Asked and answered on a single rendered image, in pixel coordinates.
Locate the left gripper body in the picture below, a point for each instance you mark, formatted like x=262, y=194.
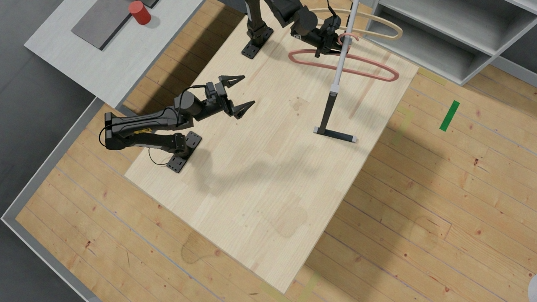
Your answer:
x=319, y=37

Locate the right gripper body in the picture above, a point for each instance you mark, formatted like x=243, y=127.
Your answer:
x=222, y=102

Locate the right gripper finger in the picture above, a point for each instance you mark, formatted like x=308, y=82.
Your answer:
x=240, y=110
x=226, y=80

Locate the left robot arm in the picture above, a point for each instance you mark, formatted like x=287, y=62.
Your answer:
x=286, y=12

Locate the pink clothes hanger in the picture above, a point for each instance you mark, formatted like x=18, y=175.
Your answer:
x=299, y=51

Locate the grey horizontal bar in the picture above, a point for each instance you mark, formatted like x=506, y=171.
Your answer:
x=335, y=86

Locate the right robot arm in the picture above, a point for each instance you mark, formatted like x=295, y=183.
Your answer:
x=135, y=129

